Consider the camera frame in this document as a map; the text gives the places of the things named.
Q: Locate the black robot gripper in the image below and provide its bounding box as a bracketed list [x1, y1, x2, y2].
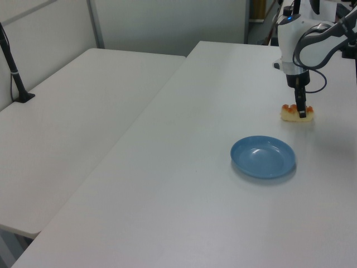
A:
[286, 72, 311, 119]

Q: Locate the orange-topped bread loaf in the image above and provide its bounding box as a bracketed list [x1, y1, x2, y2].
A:
[279, 103, 316, 124]

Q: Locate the blue round plate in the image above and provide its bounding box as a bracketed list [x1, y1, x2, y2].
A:
[230, 135, 297, 180]

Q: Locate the white adjoining table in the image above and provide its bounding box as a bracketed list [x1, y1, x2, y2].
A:
[0, 47, 187, 240]

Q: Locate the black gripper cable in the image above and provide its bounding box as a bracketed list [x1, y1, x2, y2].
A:
[305, 68, 328, 94]

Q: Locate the grey metal partition post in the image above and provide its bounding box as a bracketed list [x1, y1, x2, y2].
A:
[86, 0, 105, 50]

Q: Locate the black camera pole stand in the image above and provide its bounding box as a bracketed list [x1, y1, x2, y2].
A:
[0, 21, 36, 105]

